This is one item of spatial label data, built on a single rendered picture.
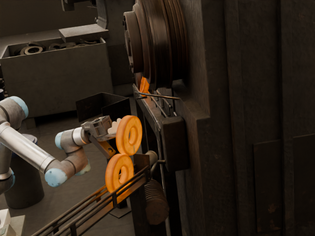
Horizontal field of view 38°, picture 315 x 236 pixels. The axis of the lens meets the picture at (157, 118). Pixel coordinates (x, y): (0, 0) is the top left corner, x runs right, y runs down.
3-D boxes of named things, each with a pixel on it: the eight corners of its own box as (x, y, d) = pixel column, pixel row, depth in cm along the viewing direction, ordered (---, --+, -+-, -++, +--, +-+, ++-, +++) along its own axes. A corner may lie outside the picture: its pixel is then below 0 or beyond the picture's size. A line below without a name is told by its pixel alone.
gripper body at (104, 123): (100, 121, 174) (77, 127, 180) (108, 141, 176) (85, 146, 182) (110, 114, 181) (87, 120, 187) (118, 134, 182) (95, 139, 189)
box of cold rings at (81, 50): (107, 93, 544) (97, 27, 518) (117, 113, 467) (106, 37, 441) (19, 108, 526) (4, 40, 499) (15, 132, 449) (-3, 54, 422)
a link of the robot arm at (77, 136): (77, 148, 184) (88, 140, 191) (86, 146, 182) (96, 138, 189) (70, 131, 183) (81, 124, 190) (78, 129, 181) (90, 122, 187)
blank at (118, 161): (138, 164, 180) (130, 163, 182) (120, 147, 168) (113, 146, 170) (126, 201, 174) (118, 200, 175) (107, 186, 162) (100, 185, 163)
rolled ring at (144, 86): (138, 101, 310) (143, 102, 310) (145, 83, 296) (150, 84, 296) (140, 82, 321) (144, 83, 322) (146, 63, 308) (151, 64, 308)
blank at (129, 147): (141, 111, 179) (134, 110, 180) (121, 122, 166) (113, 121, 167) (143, 147, 184) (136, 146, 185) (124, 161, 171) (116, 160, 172)
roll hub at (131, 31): (138, 65, 227) (131, 8, 217) (146, 78, 200) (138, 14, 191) (127, 66, 226) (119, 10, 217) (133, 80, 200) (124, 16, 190)
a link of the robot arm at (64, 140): (69, 147, 197) (62, 129, 195) (88, 143, 191) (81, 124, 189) (58, 154, 190) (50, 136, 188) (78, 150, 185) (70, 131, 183)
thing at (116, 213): (118, 193, 307) (101, 92, 283) (144, 204, 288) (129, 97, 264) (93, 206, 294) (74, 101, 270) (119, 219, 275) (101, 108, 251)
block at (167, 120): (187, 162, 211) (182, 114, 203) (191, 169, 203) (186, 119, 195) (164, 166, 210) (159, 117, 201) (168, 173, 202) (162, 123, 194)
